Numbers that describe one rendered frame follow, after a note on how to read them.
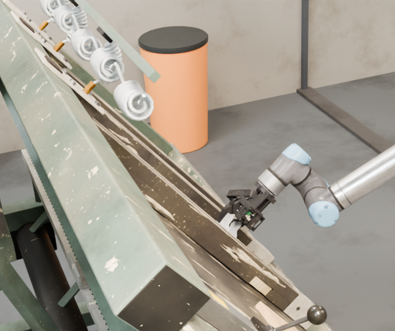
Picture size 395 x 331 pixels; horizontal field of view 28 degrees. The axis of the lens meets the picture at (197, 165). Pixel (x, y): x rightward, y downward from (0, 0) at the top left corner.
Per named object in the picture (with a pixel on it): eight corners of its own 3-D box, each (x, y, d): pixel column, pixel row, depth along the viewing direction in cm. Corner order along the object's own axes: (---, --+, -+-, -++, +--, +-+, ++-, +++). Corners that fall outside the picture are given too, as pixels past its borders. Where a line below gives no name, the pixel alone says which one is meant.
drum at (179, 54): (199, 122, 580) (193, 22, 544) (223, 148, 542) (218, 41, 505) (139, 134, 567) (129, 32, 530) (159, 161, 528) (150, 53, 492)
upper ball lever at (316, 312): (272, 347, 152) (331, 324, 145) (260, 338, 149) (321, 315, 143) (271, 330, 154) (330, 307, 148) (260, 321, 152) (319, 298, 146)
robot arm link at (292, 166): (318, 164, 223) (299, 145, 219) (291, 192, 224) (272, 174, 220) (308, 155, 230) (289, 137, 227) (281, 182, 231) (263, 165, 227)
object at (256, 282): (265, 296, 225) (272, 288, 225) (249, 283, 220) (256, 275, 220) (260, 290, 227) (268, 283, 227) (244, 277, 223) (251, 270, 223)
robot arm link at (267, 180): (262, 165, 226) (279, 180, 231) (252, 176, 227) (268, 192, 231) (274, 176, 220) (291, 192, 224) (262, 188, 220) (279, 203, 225)
